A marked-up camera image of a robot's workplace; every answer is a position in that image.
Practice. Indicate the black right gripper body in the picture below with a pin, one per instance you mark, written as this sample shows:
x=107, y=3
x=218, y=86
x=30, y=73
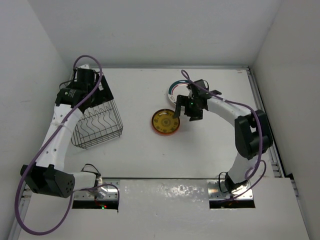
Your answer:
x=192, y=108

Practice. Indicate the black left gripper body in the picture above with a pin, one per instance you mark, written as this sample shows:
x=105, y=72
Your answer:
x=100, y=96

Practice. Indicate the white plate green red rim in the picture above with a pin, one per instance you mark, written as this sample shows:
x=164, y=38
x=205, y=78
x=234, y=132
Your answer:
x=179, y=87

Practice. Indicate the olive brown plate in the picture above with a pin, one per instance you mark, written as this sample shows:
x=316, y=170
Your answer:
x=165, y=122

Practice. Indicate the large orange plate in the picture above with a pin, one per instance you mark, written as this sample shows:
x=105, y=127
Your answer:
x=165, y=133

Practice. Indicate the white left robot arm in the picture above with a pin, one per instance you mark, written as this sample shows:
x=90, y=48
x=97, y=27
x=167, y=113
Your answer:
x=87, y=89

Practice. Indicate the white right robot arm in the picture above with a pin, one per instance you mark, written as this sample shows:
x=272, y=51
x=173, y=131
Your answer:
x=252, y=133

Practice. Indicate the white front foam board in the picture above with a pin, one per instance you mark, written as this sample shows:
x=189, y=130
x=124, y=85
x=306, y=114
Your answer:
x=174, y=210

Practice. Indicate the metal wire dish rack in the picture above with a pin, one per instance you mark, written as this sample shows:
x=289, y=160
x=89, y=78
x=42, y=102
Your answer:
x=97, y=125

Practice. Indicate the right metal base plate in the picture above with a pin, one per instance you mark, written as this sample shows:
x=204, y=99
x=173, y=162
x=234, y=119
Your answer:
x=218, y=192

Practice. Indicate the metal base plate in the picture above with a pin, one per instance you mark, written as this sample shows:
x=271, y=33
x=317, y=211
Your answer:
x=218, y=192
x=109, y=191

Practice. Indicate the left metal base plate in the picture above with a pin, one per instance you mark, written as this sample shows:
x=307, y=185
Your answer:
x=109, y=191

